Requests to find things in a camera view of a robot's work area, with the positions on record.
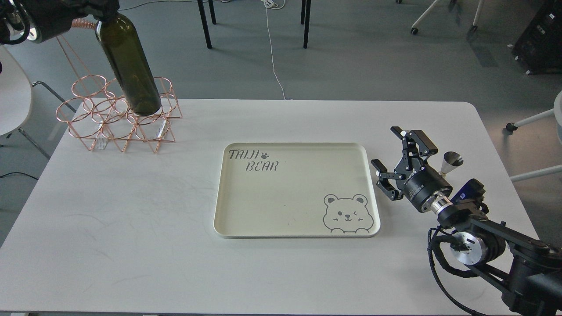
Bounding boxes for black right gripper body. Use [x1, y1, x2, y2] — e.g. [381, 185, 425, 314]
[395, 157, 452, 212]

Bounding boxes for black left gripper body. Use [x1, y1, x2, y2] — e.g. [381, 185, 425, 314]
[26, 0, 120, 43]

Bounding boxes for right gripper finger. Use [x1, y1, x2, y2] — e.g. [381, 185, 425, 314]
[391, 126, 438, 163]
[371, 159, 406, 201]

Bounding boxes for steel double jigger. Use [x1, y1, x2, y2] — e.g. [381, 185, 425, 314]
[439, 151, 464, 178]

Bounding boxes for dark green wine bottle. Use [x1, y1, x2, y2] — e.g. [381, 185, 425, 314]
[96, 13, 161, 116]

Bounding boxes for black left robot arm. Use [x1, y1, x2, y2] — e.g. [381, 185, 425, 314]
[0, 0, 120, 45]

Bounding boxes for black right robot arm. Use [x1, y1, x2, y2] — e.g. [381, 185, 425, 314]
[371, 126, 562, 316]

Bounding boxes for white chair left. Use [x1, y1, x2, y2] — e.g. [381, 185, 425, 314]
[0, 46, 65, 159]

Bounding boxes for white chair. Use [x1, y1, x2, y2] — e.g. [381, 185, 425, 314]
[0, 46, 65, 159]
[506, 90, 562, 183]

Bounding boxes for white chair base far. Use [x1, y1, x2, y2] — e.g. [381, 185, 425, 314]
[395, 0, 483, 36]

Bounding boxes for cream bear serving tray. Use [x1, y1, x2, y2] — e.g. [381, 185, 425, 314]
[213, 143, 381, 238]

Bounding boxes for white chair right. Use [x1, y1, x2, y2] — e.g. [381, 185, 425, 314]
[506, 90, 562, 183]

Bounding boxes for black equipment case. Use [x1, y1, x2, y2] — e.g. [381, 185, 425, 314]
[512, 0, 562, 75]

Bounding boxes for black table legs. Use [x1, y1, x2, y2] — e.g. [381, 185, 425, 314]
[196, 0, 311, 50]

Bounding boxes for copper wire wine rack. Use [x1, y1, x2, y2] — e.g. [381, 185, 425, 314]
[56, 18, 183, 153]

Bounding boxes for white cable on floor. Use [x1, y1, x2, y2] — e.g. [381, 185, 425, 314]
[259, 0, 294, 101]

